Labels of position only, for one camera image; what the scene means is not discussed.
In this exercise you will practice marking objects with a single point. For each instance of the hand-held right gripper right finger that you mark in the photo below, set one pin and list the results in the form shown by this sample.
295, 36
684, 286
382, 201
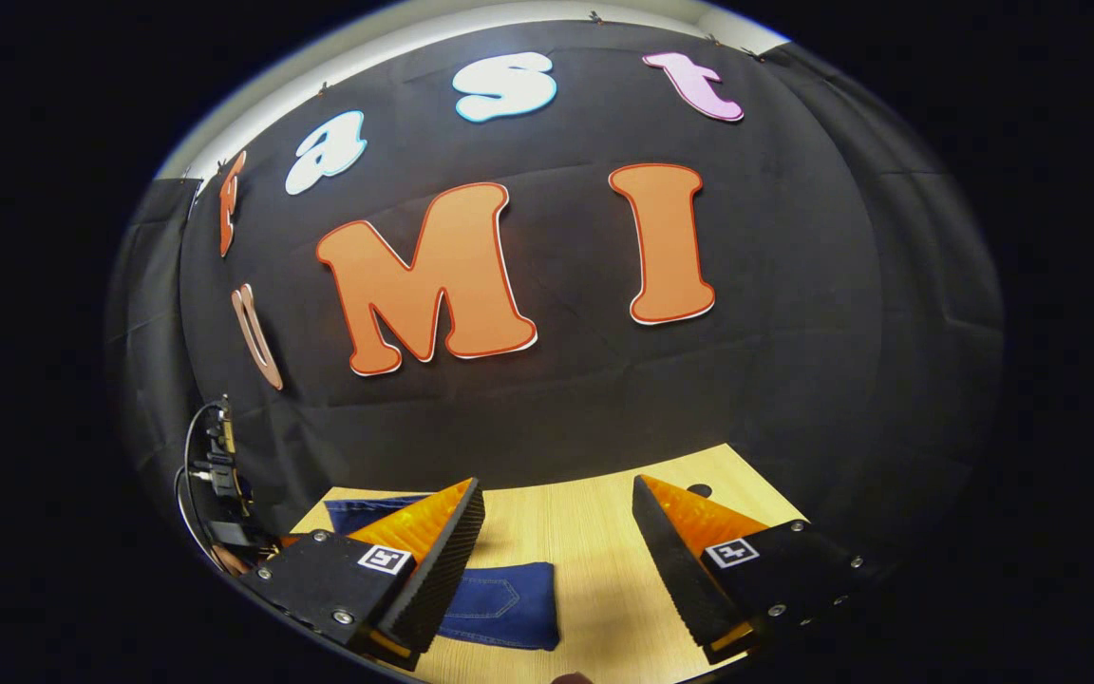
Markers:
680, 579

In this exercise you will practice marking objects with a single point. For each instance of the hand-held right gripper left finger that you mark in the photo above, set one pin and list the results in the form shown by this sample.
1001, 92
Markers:
438, 575

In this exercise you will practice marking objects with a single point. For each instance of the blue denim jeans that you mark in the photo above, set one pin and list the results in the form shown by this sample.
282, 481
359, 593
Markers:
499, 603

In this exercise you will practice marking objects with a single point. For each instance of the black backdrop cloth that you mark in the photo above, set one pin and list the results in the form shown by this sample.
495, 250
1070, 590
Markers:
604, 399

